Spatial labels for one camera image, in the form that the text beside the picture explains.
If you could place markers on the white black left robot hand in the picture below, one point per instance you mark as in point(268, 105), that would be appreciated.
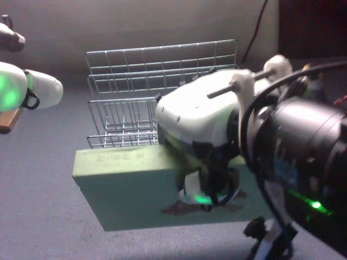
point(40, 90)

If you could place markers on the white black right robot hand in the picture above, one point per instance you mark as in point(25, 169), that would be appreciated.
point(195, 108)

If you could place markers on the green book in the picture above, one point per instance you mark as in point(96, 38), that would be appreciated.
point(122, 189)

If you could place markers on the wooden block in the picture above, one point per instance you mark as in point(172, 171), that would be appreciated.
point(8, 122)

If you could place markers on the grey table cloth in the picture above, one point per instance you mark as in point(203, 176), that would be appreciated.
point(40, 203)

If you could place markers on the dark cabinet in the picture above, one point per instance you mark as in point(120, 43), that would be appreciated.
point(311, 27)

